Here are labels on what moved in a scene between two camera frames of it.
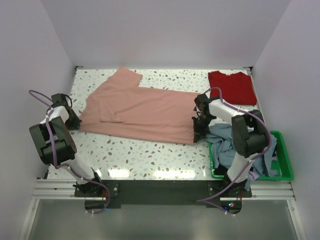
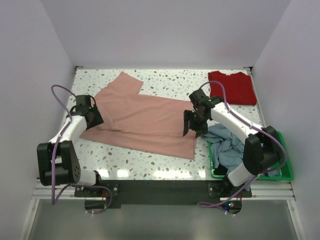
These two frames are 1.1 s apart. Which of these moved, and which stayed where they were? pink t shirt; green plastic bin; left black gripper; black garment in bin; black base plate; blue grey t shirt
Moved: left black gripper; pink t shirt
Stayed: green plastic bin; blue grey t shirt; black garment in bin; black base plate
